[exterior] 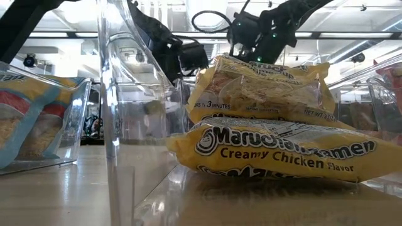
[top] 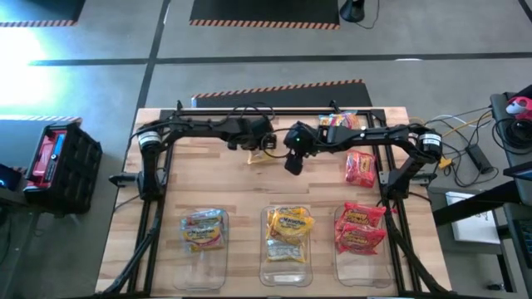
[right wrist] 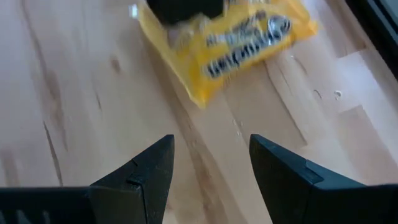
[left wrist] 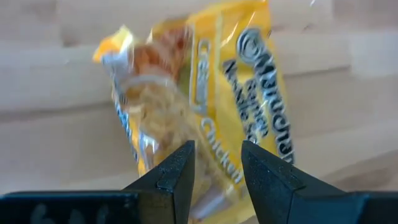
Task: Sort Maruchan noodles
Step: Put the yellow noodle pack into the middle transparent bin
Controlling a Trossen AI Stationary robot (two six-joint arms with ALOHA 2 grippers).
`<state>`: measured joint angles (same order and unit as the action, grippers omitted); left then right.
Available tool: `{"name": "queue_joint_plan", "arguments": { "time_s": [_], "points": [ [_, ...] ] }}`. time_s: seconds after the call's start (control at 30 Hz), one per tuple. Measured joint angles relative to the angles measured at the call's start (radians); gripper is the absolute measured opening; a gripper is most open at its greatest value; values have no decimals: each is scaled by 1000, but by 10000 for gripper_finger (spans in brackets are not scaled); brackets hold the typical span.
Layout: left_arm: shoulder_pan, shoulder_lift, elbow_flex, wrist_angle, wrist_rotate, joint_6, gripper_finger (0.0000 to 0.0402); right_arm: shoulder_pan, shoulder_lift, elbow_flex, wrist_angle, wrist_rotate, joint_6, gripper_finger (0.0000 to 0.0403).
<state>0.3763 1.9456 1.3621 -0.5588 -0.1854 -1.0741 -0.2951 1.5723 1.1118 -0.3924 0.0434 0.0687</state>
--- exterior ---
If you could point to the yellow creamy chicken ramen pack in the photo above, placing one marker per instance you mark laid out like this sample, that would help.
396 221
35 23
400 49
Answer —
282 157
251 94

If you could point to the red ramen pack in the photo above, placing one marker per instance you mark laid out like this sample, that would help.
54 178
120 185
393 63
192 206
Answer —
391 73

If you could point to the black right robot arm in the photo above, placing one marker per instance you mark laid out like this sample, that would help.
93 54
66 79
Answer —
301 9

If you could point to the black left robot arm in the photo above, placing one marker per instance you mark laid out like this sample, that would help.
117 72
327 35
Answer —
19 31

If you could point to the black ceiling hook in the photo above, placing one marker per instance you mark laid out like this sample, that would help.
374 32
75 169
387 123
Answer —
363 4
269 3

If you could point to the overhead light bar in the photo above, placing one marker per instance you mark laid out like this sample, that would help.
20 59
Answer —
345 34

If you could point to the black ceiling dome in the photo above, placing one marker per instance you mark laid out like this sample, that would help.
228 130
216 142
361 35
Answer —
358 58

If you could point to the silver ceiling pipe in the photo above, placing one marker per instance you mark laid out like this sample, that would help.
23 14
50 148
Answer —
361 45

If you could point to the dark background equipment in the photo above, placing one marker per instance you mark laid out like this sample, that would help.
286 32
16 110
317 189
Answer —
92 125

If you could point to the clear plastic bin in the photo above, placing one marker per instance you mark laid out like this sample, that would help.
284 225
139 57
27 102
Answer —
220 207
72 132
373 103

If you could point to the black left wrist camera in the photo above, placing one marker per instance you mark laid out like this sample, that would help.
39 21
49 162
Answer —
194 56

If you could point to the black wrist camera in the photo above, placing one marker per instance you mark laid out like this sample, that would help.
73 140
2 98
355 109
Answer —
245 26
194 56

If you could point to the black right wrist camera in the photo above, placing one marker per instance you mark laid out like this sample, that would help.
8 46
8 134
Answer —
245 26

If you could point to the silver ventilation duct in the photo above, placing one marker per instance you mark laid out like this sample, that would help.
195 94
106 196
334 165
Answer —
216 4

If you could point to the black ceiling camera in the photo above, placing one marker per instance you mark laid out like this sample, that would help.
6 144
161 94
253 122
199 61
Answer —
30 61

